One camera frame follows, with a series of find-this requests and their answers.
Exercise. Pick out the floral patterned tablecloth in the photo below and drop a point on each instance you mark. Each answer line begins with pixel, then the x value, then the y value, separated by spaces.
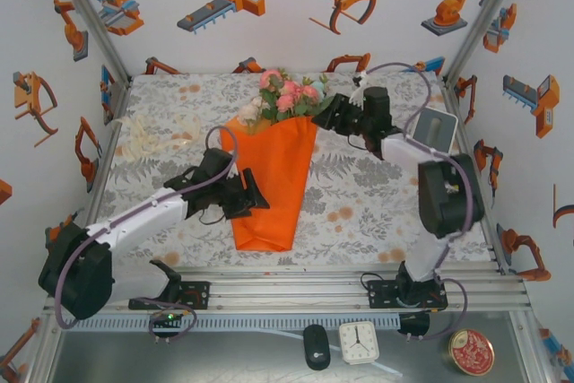
pixel 359 203

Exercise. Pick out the black computer mouse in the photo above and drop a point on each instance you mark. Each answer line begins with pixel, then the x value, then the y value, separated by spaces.
pixel 317 347

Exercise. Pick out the pink rose fake flower stem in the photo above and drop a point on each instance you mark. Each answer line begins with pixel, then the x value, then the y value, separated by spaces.
pixel 309 92
pixel 269 79

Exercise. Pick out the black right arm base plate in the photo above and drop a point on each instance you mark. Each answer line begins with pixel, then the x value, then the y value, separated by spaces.
pixel 379 293

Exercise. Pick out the red gold round tin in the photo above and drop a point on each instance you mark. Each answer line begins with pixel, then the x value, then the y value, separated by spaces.
pixel 471 351

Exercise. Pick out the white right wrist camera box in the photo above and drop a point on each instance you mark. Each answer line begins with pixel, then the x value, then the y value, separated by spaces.
pixel 360 93

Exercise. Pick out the cream rose fake flower stem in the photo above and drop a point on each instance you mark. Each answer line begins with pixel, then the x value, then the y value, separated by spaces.
pixel 248 113

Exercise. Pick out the cream printed ribbon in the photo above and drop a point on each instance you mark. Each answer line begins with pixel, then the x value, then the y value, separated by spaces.
pixel 134 141

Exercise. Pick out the aluminium corner post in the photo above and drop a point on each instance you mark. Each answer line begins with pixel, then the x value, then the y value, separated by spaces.
pixel 89 15
pixel 484 15

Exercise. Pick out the white grey tissue box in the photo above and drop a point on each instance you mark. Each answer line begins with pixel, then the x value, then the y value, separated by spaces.
pixel 441 132

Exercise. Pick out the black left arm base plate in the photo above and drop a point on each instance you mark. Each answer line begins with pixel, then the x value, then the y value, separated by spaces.
pixel 202 295

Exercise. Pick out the pale pink rose flower stem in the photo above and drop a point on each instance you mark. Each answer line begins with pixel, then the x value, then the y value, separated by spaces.
pixel 259 102

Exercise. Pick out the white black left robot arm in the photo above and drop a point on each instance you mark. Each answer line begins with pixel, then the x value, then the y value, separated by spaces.
pixel 134 221

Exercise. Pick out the teal fake flower stem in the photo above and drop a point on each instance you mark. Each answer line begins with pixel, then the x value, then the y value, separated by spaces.
pixel 318 86

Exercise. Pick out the white square clock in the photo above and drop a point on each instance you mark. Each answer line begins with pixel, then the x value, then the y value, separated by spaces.
pixel 359 342

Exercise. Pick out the aluminium side rail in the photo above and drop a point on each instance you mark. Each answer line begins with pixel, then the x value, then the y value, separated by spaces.
pixel 102 163

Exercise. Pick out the black controller board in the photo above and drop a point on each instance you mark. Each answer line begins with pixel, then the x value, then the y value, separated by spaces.
pixel 168 320
pixel 414 324

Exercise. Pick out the orange wrapping paper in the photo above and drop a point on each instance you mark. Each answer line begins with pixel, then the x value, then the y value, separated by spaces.
pixel 273 185

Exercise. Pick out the aluminium frame cross rails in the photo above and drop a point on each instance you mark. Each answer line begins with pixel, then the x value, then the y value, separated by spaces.
pixel 291 289

